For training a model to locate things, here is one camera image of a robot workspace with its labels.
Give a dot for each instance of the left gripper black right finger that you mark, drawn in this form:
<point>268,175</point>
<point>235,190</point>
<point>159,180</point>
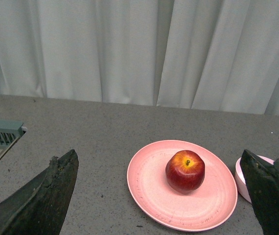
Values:
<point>262,181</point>

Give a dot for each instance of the white pleated curtain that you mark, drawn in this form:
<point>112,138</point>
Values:
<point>220,55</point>

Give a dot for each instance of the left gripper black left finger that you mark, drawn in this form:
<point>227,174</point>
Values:
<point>41,205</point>

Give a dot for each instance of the red apple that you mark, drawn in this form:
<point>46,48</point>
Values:
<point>185,171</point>

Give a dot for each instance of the light pink bowl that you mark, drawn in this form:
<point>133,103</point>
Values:
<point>240,181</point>

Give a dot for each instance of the pink round plate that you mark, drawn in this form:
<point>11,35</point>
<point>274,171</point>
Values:
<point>205,208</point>

